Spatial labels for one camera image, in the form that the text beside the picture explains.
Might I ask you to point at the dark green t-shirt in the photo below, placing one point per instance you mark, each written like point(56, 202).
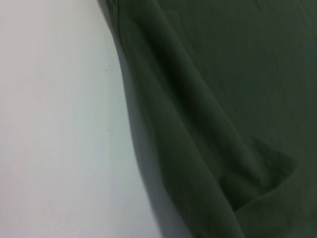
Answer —
point(223, 99)

